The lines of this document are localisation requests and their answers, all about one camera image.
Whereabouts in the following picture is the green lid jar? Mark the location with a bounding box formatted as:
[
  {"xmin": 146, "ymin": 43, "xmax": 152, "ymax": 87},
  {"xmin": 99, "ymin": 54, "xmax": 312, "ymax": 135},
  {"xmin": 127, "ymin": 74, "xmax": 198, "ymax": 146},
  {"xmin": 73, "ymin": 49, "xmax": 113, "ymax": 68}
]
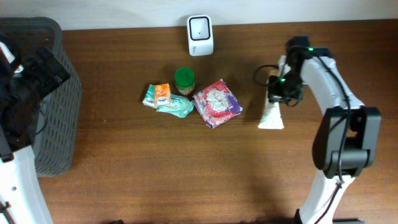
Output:
[{"xmin": 174, "ymin": 67, "xmax": 195, "ymax": 95}]

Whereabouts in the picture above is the teal tissue pack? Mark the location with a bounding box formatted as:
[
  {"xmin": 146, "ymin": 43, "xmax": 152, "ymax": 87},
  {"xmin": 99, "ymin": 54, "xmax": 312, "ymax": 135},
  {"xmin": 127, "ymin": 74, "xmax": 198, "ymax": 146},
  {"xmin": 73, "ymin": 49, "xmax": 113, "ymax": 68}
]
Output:
[{"xmin": 142, "ymin": 85, "xmax": 157, "ymax": 109}]

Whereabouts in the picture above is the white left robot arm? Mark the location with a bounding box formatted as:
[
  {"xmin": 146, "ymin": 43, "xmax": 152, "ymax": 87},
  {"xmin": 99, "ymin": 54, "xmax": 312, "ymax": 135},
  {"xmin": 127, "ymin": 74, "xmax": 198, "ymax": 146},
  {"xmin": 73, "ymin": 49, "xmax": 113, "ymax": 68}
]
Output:
[{"xmin": 1, "ymin": 36, "xmax": 71, "ymax": 223}]

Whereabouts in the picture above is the orange tissue pack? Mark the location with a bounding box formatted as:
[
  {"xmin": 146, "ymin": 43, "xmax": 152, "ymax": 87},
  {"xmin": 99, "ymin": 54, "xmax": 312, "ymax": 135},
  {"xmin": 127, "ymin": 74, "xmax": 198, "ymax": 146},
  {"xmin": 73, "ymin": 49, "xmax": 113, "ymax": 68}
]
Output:
[{"xmin": 154, "ymin": 83, "xmax": 171, "ymax": 106}]

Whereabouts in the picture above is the teal wipes packet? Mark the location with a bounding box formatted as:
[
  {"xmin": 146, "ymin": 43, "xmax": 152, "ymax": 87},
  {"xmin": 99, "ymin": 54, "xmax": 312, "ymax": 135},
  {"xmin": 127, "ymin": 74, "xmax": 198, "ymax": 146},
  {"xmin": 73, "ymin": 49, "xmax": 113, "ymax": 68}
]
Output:
[{"xmin": 156, "ymin": 94, "xmax": 194, "ymax": 118}]

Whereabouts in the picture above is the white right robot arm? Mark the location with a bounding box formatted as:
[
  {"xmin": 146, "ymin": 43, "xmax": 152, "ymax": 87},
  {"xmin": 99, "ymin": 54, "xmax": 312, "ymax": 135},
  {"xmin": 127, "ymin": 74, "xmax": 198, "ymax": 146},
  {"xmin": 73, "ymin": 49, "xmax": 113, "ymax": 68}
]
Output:
[{"xmin": 267, "ymin": 36, "xmax": 381, "ymax": 223}]

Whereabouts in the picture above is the grey plastic mesh basket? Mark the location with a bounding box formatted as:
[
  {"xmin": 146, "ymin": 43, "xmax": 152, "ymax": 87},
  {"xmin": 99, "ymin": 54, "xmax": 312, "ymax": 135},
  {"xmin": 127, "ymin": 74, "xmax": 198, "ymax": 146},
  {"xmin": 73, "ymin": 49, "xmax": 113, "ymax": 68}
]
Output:
[{"xmin": 1, "ymin": 17, "xmax": 83, "ymax": 177}]

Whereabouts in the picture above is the white barcode scanner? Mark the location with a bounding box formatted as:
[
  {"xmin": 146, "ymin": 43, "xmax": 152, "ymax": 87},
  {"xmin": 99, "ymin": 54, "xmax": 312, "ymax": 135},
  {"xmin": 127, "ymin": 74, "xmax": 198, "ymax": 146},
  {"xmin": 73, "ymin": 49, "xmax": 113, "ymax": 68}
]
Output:
[{"xmin": 187, "ymin": 15, "xmax": 214, "ymax": 57}]

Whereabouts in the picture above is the white bamboo print tube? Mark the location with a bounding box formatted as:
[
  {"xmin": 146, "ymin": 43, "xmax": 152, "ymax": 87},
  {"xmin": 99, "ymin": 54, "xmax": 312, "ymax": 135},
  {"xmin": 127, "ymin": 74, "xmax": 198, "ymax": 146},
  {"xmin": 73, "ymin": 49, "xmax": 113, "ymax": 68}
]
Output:
[{"xmin": 257, "ymin": 91, "xmax": 284, "ymax": 129}]

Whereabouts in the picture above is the red purple snack packet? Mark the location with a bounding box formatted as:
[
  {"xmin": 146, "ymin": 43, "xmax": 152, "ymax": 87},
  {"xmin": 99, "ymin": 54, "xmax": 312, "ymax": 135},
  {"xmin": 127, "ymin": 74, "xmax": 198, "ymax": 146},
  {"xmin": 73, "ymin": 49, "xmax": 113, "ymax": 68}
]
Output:
[{"xmin": 193, "ymin": 79, "xmax": 243, "ymax": 129}]

